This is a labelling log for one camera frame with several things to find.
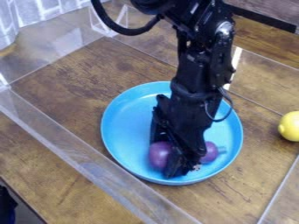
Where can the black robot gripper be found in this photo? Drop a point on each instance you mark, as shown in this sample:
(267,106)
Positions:
(182,117)

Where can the purple toy eggplant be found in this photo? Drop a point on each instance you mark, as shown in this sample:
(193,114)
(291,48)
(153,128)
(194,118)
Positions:
(161,149)

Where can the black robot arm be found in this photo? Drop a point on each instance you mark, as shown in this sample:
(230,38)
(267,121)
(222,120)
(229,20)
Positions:
(205,31)

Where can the blue round tray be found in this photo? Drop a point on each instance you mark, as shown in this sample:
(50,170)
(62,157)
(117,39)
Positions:
(125,128)

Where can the yellow lemon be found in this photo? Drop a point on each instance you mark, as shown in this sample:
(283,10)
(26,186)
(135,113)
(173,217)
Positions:
(289,126)

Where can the white patterned curtain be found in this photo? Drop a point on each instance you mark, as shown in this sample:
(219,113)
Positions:
(19,13)

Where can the clear acrylic enclosure wall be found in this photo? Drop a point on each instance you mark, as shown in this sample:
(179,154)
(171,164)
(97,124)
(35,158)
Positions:
(62,73)

